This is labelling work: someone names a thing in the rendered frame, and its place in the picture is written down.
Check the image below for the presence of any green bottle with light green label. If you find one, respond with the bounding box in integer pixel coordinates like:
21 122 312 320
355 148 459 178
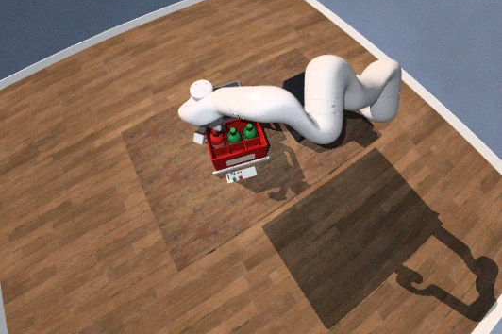
243 124 257 141

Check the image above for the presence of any white paper pick list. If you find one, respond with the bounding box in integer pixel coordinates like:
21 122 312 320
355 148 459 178
226 166 257 183

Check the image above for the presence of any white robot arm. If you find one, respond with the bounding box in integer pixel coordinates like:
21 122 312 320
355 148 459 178
178 55 402 144

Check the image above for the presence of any grey plastic crate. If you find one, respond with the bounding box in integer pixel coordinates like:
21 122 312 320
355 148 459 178
213 80 241 122

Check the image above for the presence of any red bottle with pink label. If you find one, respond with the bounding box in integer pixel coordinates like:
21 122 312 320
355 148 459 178
209 129 226 149

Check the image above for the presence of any red crate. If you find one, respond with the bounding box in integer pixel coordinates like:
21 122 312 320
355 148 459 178
205 119 267 171

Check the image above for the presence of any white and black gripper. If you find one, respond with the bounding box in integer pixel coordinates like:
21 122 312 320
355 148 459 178
208 117 226 137

